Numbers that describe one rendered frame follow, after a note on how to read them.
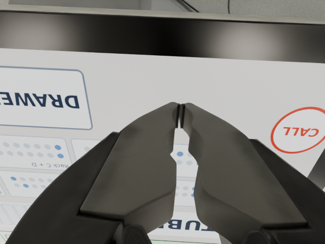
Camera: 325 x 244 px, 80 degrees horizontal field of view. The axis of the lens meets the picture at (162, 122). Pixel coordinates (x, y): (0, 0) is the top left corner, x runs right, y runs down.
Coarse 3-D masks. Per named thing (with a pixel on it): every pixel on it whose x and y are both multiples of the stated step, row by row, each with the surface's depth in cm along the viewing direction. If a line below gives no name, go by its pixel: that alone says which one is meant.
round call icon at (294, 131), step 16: (288, 112) 13; (304, 112) 13; (320, 112) 13; (272, 128) 14; (288, 128) 14; (304, 128) 14; (320, 128) 14; (272, 144) 15; (288, 144) 15; (304, 144) 15; (320, 144) 15
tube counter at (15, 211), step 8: (0, 208) 20; (8, 208) 20; (16, 208) 20; (24, 208) 20; (0, 216) 21; (8, 216) 21; (16, 216) 21; (0, 224) 22; (8, 224) 22; (16, 224) 22
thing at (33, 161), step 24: (0, 144) 16; (24, 144) 16; (48, 144) 16; (72, 144) 16; (96, 144) 16; (0, 168) 17; (24, 168) 17; (48, 168) 17; (192, 168) 16; (0, 192) 19; (24, 192) 19; (192, 192) 18
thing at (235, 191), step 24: (192, 120) 10; (216, 120) 10; (192, 144) 10; (216, 144) 8; (240, 144) 8; (216, 168) 7; (240, 168) 7; (264, 168) 7; (216, 192) 6; (240, 192) 6; (264, 192) 6; (216, 216) 6; (240, 216) 6; (264, 216) 5; (288, 216) 5; (240, 240) 6
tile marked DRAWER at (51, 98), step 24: (0, 72) 13; (24, 72) 13; (48, 72) 13; (72, 72) 12; (0, 96) 14; (24, 96) 14; (48, 96) 13; (72, 96) 13; (0, 120) 15; (24, 120) 15; (48, 120) 14; (72, 120) 14
